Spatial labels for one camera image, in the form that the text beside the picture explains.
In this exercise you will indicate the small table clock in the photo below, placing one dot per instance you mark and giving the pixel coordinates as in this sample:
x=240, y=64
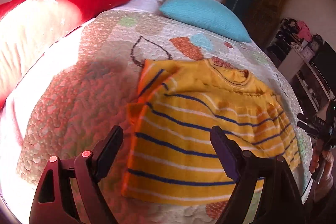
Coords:
x=314, y=46

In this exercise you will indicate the right hand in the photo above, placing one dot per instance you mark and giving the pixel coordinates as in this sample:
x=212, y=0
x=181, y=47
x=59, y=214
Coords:
x=326, y=182

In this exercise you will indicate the white patchwork quilt bedspread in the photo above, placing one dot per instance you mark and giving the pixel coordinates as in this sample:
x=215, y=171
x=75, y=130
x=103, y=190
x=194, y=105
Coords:
x=79, y=89

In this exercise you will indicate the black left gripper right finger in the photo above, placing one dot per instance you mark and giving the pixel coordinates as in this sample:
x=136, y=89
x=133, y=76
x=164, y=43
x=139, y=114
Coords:
x=280, y=200

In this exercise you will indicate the red long pillow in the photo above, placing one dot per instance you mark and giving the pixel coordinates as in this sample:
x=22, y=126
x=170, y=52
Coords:
x=29, y=27

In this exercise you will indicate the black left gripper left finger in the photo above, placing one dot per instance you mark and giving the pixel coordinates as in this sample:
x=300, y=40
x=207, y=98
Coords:
x=54, y=201

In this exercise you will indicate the white cluttered shelf unit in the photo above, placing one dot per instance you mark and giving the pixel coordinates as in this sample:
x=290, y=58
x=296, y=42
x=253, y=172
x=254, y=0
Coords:
x=310, y=74

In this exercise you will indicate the yellow striped knit sweater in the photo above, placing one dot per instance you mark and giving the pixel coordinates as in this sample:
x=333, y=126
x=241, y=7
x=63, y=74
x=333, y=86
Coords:
x=171, y=156

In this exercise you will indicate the pink cloth on shelf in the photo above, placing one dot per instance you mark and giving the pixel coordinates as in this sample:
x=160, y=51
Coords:
x=304, y=32

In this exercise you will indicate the turquoise knit cushion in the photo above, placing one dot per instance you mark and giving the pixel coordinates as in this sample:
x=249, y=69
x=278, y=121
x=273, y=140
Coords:
x=207, y=14

